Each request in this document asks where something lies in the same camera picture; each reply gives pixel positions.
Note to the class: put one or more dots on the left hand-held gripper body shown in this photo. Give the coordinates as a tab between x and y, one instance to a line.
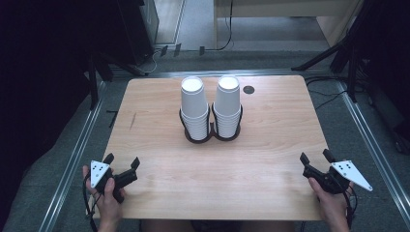
124	178

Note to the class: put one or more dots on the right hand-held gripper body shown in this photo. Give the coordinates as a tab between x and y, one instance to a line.
346	170

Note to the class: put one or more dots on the person's left hand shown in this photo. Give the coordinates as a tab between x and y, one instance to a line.
109	206

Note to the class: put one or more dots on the person's right hand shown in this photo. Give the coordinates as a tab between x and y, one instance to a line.
332	206

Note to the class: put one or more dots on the stack of white paper cups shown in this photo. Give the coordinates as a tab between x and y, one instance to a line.
227	104
192	106

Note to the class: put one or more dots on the black double cup holder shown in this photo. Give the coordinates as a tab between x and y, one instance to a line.
211	133

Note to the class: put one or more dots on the black metal stand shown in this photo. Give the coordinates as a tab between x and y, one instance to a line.
96	74

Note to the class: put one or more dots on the dark round table grommet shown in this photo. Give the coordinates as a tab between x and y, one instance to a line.
248	89

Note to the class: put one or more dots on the black curtain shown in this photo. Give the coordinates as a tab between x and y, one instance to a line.
42	80

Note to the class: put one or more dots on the black tripod stand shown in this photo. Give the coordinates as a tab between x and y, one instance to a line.
341	48

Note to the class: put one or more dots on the black cabinet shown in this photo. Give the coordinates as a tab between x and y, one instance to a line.
135	29

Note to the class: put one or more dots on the light wooden desk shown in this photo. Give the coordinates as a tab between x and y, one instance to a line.
283	9

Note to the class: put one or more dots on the metal floor rail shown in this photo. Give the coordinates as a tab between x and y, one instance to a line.
69	167
370	151

